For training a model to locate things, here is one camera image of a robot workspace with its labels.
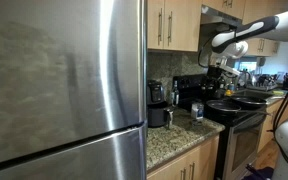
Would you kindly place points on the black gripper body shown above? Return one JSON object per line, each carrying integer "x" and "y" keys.
{"x": 215, "y": 79}

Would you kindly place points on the black air fryer drawer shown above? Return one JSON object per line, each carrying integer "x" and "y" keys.
{"x": 160, "y": 117}

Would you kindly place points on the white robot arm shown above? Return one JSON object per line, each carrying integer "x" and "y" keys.
{"x": 233, "y": 44}

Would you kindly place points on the black air fryer body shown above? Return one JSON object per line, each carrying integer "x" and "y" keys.
{"x": 155, "y": 93}

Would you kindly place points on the front black frying pan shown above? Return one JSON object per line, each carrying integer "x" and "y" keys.
{"x": 226, "y": 107}

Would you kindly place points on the black frying pan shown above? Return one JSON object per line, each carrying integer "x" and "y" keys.
{"x": 226, "y": 107}
{"x": 248, "y": 102}

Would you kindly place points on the small white salt container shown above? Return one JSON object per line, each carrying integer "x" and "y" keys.
{"x": 197, "y": 110}

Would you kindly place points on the rear black frying pan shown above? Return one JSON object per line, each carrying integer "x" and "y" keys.
{"x": 248, "y": 102}

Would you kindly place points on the green glass bottle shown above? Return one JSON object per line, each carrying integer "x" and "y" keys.
{"x": 175, "y": 94}

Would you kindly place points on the dish rack with dishes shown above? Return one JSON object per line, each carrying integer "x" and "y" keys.
{"x": 262, "y": 82}

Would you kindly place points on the black electric stove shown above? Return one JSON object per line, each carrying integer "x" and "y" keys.
{"x": 240, "y": 139}

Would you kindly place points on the stainless range hood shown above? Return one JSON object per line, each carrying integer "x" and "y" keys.
{"x": 212, "y": 16}

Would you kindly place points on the right upper wooden cabinets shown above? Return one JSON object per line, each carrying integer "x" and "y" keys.
{"x": 245, "y": 19}

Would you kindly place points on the lower wooden base cabinet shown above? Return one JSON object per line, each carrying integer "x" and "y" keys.
{"x": 197, "y": 163}

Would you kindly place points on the stainless steel refrigerator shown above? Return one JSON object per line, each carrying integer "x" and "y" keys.
{"x": 72, "y": 89}

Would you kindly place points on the upper wooden wall cabinets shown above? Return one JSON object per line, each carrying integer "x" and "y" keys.
{"x": 173, "y": 24}

